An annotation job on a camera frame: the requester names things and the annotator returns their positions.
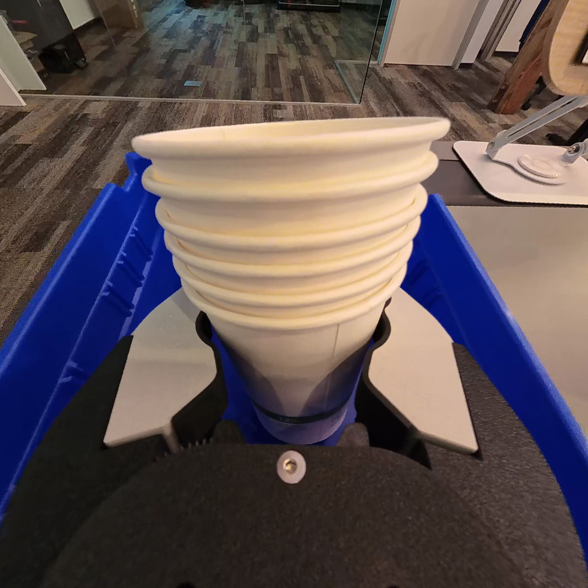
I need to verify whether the blue plastic bin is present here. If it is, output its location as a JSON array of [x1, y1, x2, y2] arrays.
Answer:
[[0, 152, 588, 520]]

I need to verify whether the wooden beam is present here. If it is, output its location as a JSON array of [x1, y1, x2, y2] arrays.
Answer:
[[489, 0, 563, 115]]

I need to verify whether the white cabinet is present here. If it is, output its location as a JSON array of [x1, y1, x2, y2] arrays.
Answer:
[[0, 21, 47, 107]]

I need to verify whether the stack of nested white cups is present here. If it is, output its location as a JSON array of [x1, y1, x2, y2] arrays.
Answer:
[[132, 117, 451, 445]]

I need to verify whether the wooden document stand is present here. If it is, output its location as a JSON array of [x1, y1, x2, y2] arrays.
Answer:
[[487, 0, 588, 161]]

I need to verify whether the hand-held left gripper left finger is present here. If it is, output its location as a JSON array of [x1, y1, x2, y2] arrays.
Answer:
[[103, 288, 229, 451]]

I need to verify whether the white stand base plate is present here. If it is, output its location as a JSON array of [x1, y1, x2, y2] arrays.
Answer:
[[453, 140, 588, 206]]

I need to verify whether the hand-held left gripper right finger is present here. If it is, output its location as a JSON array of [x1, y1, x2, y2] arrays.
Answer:
[[356, 294, 481, 458]]

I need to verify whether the black equipment case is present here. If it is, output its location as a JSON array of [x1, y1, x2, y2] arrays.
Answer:
[[18, 0, 89, 74]]

